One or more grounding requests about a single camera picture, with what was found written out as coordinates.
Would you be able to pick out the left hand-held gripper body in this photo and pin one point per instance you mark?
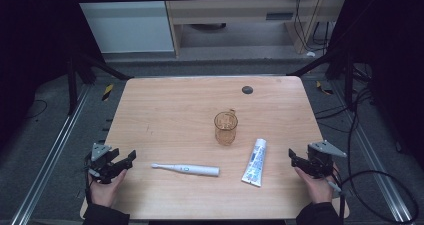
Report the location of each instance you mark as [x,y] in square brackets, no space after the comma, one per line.
[100,151]

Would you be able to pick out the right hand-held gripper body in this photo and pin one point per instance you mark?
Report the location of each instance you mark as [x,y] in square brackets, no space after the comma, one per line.
[321,158]

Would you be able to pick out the white toothpaste tube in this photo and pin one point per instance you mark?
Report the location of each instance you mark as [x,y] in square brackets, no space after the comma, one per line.
[256,163]

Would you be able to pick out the white electric toothbrush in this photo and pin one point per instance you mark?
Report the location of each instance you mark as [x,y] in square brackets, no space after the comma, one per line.
[195,169]

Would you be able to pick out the amber glass cup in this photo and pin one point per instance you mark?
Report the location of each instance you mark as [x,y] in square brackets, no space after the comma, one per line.
[226,131]

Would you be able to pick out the person's right hand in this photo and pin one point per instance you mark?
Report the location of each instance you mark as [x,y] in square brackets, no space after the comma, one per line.
[318,190]

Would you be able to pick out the person's left hand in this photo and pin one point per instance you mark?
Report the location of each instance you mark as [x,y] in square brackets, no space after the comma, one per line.
[105,193]

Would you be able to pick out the yellow black tape strip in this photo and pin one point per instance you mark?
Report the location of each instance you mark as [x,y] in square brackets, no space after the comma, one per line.
[324,89]
[107,92]

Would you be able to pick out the black metal stand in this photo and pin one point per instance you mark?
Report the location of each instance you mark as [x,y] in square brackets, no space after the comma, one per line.
[348,81]
[71,85]

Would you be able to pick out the dark round table grommet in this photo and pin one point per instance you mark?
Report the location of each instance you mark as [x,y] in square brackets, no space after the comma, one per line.
[247,90]

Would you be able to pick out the small white floor object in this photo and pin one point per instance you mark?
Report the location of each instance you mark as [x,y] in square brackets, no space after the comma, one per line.
[310,54]

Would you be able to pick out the white cabinet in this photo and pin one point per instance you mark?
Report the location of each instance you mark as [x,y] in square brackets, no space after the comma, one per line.
[126,25]

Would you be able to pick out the black curtain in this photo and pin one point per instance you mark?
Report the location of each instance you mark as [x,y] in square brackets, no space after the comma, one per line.
[30,35]
[393,35]

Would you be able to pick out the light wooden desk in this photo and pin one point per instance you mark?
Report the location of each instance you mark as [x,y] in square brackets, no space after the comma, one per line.
[233,11]

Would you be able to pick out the aluminium floor rail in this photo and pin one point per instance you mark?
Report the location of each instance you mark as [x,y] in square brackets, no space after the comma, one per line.
[373,158]
[56,141]

